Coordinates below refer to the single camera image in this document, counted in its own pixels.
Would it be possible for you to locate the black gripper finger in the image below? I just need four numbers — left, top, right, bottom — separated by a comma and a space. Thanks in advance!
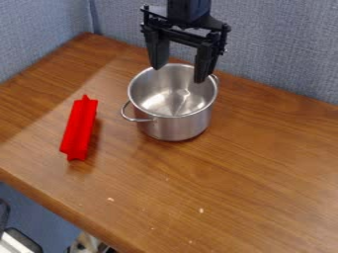
194, 42, 219, 83
144, 28, 170, 70

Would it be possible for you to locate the white object under table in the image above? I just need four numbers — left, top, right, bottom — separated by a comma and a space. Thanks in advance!
67, 232, 110, 253

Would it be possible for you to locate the red star-shaped block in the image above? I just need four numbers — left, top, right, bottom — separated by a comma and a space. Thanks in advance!
59, 95, 98, 160

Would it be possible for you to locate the metal pot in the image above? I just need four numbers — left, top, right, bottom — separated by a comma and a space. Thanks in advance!
120, 63, 219, 141

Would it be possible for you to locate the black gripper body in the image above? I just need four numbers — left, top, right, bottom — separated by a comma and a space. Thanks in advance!
142, 0, 231, 55

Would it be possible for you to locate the grey black object under table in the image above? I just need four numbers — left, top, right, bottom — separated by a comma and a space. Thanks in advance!
0, 199, 44, 253

